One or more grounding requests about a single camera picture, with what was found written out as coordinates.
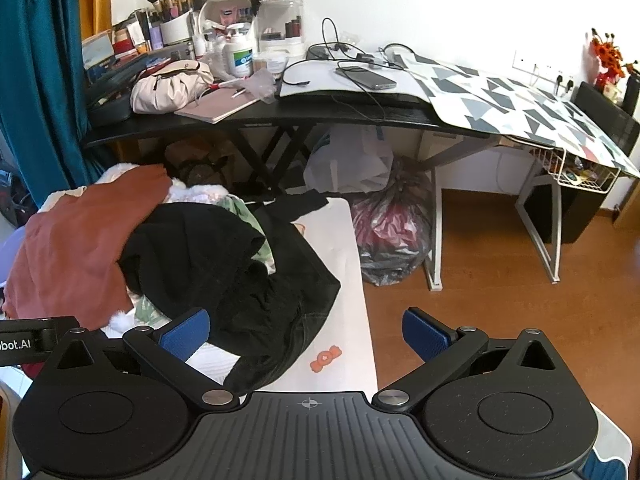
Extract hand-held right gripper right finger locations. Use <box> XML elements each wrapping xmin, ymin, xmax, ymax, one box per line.
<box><xmin>372</xmin><ymin>307</ymin><xmax>563</xmax><ymax>411</ymax></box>

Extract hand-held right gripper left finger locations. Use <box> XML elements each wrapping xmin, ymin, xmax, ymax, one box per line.
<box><xmin>47</xmin><ymin>308</ymin><xmax>242</xmax><ymax>409</ymax></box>

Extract rust orange garment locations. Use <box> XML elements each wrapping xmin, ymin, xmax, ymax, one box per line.
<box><xmin>2</xmin><ymin>164</ymin><xmax>173</xmax><ymax>333</ymax></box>

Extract black garment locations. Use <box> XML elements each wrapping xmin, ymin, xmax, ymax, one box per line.
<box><xmin>117</xmin><ymin>192</ymin><xmax>343</xmax><ymax>396</ymax></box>

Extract white table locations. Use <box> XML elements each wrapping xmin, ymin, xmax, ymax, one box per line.
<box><xmin>187</xmin><ymin>197</ymin><xmax>379</xmax><ymax>395</ymax></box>

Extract orange sticker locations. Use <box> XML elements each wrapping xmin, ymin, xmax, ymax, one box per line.
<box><xmin>309</xmin><ymin>345</ymin><xmax>344</xmax><ymax>374</ymax></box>

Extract dark trash bag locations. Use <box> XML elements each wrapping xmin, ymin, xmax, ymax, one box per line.
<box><xmin>349</xmin><ymin>157</ymin><xmax>436</xmax><ymax>289</ymax></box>

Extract white fluffy garment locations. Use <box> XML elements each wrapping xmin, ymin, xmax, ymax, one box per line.
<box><xmin>95</xmin><ymin>162</ymin><xmax>231</xmax><ymax>207</ymax></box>

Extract brown patterned bag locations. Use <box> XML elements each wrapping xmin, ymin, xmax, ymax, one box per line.
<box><xmin>162</xmin><ymin>139</ymin><xmax>236</xmax><ymax>186</ymax></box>

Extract black cabinet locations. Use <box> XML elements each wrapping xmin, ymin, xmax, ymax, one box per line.
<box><xmin>524</xmin><ymin>160</ymin><xmax>609</xmax><ymax>246</ymax></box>

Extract white plastic bag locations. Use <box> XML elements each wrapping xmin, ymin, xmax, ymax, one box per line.
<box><xmin>302</xmin><ymin>127</ymin><xmax>396</xmax><ymax>196</ymax></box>

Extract pink notebook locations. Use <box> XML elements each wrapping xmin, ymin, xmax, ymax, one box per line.
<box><xmin>174</xmin><ymin>87</ymin><xmax>261</xmax><ymax>125</ymax></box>

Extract black makeup bag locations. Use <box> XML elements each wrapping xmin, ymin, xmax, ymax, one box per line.
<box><xmin>84</xmin><ymin>66</ymin><xmax>147</xmax><ymax>129</ymax></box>

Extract black desk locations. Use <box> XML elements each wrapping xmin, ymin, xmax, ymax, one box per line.
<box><xmin>81</xmin><ymin>87</ymin><xmax>501</xmax><ymax>197</ymax></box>

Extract pink pouch bag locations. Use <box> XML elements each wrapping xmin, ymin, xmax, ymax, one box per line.
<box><xmin>130</xmin><ymin>59</ymin><xmax>216</xmax><ymax>115</ymax></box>

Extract geometric patterned table mat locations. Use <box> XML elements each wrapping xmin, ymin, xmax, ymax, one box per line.
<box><xmin>385</xmin><ymin>52</ymin><xmax>640</xmax><ymax>179</ymax></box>

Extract crumpled clear plastic bag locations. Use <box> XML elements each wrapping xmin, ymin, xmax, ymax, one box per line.
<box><xmin>247</xmin><ymin>67</ymin><xmax>279</xmax><ymax>101</ymax></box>

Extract grey smartphone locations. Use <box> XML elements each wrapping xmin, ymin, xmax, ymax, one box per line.
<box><xmin>335</xmin><ymin>66</ymin><xmax>399</xmax><ymax>92</ymax></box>

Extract teal curtain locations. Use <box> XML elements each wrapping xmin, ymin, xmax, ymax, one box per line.
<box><xmin>0</xmin><ymin>0</ymin><xmax>108</xmax><ymax>221</ymax></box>

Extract white desk pad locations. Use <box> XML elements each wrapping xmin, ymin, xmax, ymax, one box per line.
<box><xmin>278</xmin><ymin>57</ymin><xmax>437</xmax><ymax>107</ymax></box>

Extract black box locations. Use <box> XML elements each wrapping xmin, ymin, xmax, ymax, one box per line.
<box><xmin>569</xmin><ymin>80</ymin><xmax>640</xmax><ymax>161</ymax></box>

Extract white pump lotion bottle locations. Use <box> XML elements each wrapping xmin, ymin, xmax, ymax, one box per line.
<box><xmin>222</xmin><ymin>23</ymin><xmax>256</xmax><ymax>80</ymax></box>

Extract blue box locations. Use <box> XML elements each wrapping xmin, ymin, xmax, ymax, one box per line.
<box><xmin>81</xmin><ymin>29</ymin><xmax>116</xmax><ymax>71</ymax></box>

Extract black charger hub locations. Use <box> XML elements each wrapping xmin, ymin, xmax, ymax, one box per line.
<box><xmin>305</xmin><ymin>44</ymin><xmax>347</xmax><ymax>61</ymax></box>

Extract white brush holder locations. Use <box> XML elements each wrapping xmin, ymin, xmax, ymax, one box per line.
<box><xmin>159</xmin><ymin>7</ymin><xmax>194</xmax><ymax>45</ymax></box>

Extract black water bottle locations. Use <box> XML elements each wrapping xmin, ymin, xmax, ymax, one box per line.
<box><xmin>622</xmin><ymin>62</ymin><xmax>640</xmax><ymax>111</ymax></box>

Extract clear cosmetic organiser case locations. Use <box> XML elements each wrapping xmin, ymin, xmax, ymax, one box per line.
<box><xmin>254</xmin><ymin>0</ymin><xmax>307</xmax><ymax>59</ymax></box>

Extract red orange artificial flowers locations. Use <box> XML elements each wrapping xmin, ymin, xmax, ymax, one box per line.
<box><xmin>582</xmin><ymin>27</ymin><xmax>627</xmax><ymax>86</ymax></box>

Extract white frame desk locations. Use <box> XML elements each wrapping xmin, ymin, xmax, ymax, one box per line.
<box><xmin>414</xmin><ymin>130</ymin><xmax>567</xmax><ymax>292</ymax></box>

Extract white wire basket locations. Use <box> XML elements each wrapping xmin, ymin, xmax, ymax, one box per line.
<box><xmin>527</xmin><ymin>142</ymin><xmax>624</xmax><ymax>195</ymax></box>

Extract black charging cable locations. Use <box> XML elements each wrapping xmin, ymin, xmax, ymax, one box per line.
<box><xmin>320</xmin><ymin>17</ymin><xmax>352</xmax><ymax>61</ymax></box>
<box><xmin>282</xmin><ymin>59</ymin><xmax>347</xmax><ymax>87</ymax></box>

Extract white wall socket strip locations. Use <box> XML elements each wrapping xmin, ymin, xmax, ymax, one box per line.
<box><xmin>512</xmin><ymin>48</ymin><xmax>579</xmax><ymax>92</ymax></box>

